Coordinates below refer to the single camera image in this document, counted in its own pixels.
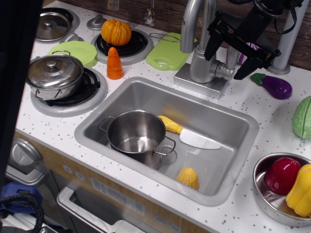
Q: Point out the steel pot in sink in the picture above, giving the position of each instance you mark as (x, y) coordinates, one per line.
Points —
(137, 134)

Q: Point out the yellow handled toy knife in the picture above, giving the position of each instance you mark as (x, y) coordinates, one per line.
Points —
(189, 137)

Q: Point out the green toy cabbage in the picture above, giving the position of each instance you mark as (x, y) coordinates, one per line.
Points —
(301, 121)

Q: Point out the hanging glass ornament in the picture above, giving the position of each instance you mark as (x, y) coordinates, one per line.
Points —
(150, 16)

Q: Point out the silver sink basin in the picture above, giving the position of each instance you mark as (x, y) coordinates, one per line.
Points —
(217, 170)

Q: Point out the toy oven door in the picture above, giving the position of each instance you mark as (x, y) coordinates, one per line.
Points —
(91, 214)

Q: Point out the blue clamp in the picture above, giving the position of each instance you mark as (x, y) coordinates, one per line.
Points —
(15, 197)

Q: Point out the purple striped toy onion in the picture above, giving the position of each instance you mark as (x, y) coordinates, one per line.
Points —
(242, 58)

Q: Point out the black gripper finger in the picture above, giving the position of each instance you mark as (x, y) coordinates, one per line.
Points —
(250, 65)
(212, 46)

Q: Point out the steel pot lid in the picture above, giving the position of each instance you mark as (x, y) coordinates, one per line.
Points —
(52, 26)

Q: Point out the purple toy eggplant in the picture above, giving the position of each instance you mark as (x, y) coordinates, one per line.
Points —
(278, 88)

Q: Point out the silver front knob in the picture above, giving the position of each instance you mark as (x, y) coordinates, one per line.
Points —
(24, 156)

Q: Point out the silver faucet lever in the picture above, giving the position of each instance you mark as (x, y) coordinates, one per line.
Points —
(225, 70)

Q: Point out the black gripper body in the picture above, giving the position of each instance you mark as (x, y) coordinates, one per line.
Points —
(236, 32)

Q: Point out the silver toy faucet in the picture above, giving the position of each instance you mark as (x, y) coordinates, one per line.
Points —
(199, 76)

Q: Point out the orange toy pumpkin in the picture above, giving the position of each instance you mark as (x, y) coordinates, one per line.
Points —
(116, 32)

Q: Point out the silver stove knob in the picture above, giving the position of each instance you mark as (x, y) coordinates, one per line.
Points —
(95, 24)

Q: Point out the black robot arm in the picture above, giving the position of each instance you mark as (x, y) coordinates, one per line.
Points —
(274, 9)

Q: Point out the yellow toy corn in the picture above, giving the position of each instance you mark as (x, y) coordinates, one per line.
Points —
(189, 177)

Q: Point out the yellow toy pepper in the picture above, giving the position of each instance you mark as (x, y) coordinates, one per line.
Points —
(299, 197)

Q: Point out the lidded steel pot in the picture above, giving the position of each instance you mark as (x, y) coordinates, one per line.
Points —
(54, 76)

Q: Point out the silver support pole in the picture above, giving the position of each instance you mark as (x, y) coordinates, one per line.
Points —
(280, 64)

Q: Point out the orange toy carrot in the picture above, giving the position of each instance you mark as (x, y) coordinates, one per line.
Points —
(114, 67)

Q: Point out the wire whisk utensil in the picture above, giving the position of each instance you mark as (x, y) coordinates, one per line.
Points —
(165, 37)

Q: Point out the green toy cutting board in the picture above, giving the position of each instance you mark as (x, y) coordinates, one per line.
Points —
(166, 56)

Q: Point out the green toy plate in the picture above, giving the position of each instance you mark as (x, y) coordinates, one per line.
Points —
(83, 51)

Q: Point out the front stove burner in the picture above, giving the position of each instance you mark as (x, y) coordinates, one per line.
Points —
(91, 91)

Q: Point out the back stove burner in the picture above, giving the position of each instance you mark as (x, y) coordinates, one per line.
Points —
(135, 51)

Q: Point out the red toy pepper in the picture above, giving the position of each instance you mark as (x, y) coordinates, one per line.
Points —
(281, 175)

